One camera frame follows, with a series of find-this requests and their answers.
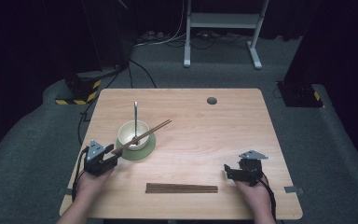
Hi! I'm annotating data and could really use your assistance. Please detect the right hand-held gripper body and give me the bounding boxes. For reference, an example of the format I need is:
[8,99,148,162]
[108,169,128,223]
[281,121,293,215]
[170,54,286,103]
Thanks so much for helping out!
[238,149,269,188]

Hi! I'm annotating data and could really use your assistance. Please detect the green round coaster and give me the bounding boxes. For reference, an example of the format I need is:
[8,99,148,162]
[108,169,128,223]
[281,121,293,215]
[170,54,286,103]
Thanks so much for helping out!
[115,130,157,161]

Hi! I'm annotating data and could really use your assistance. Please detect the black floor cable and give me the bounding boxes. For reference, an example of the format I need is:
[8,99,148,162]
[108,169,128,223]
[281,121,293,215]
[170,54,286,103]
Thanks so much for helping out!
[128,58,158,90]
[76,69,121,147]

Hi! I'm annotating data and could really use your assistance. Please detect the single brown chopstick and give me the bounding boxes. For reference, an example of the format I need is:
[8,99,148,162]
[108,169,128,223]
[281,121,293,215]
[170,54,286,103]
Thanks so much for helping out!
[113,119,172,153]
[111,120,172,156]

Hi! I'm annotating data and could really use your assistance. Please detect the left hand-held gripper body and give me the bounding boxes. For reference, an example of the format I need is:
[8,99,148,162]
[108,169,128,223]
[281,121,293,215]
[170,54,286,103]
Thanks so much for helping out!
[83,140,113,177]

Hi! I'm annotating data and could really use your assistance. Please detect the person's left hand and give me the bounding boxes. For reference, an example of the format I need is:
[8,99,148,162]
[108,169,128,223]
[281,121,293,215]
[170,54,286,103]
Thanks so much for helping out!
[75,168,115,203]

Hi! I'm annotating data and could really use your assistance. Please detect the grey tape piece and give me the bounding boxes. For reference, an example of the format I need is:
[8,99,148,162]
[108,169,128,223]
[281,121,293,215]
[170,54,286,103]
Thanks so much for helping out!
[58,188,76,197]
[283,185,305,195]

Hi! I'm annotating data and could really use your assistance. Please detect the power strip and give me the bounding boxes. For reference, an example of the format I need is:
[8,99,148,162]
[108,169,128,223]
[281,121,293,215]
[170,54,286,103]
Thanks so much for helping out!
[136,30,169,43]

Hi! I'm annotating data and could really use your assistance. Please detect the black stand base yellow stripes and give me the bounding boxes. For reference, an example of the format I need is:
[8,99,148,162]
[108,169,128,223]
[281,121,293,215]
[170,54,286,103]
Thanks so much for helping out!
[276,80,326,109]
[55,68,129,106]

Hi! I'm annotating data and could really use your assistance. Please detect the white metal stand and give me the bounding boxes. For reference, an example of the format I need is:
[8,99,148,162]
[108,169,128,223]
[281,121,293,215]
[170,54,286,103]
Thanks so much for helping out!
[183,0,270,70]

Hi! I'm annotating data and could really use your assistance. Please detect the row of brown wooden chopsticks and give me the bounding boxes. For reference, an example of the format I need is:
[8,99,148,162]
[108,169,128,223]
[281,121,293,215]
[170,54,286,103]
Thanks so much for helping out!
[145,182,219,194]

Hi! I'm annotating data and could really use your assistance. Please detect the cream ceramic bowl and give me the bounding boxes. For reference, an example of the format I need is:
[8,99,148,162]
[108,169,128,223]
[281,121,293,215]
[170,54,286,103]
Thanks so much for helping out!
[117,119,152,151]

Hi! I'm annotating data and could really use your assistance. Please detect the white floor cable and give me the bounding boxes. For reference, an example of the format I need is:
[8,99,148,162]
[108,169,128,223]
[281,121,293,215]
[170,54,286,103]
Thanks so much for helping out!
[133,0,186,48]

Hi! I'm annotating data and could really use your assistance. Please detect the person's right hand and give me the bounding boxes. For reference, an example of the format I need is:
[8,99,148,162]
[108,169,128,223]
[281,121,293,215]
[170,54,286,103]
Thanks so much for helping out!
[234,175,274,215]

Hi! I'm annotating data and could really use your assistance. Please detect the metal spoon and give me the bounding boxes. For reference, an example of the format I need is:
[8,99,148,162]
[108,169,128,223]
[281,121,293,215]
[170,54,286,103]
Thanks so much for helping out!
[130,100,142,147]

